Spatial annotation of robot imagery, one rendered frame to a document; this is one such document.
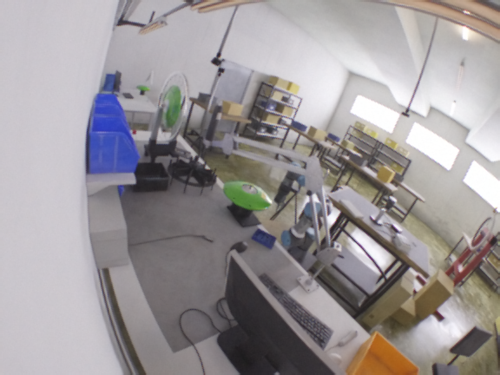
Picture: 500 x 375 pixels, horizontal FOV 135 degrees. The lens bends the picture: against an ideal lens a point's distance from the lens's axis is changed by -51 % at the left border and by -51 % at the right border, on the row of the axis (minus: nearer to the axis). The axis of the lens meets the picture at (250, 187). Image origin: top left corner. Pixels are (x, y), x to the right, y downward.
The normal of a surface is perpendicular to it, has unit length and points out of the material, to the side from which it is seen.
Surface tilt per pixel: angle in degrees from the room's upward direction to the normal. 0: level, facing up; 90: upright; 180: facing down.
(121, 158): 92
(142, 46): 90
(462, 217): 90
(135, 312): 0
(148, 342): 0
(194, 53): 90
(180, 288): 0
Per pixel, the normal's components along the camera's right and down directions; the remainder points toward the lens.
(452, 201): -0.75, 0.05
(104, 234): 0.57, 0.55
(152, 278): 0.34, -0.83
